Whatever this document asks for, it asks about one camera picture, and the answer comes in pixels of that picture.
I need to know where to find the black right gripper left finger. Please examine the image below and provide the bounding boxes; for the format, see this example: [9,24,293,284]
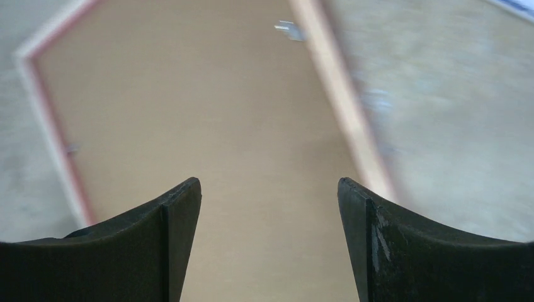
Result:
[1,177,202,301]

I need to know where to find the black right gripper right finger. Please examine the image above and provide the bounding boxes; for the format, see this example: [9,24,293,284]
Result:
[338,177,533,301]

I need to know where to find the pink picture frame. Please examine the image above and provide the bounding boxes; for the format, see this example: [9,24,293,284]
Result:
[14,1,399,228]

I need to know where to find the brown cardboard backing board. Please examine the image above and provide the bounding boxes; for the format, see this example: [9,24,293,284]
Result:
[31,1,358,301]

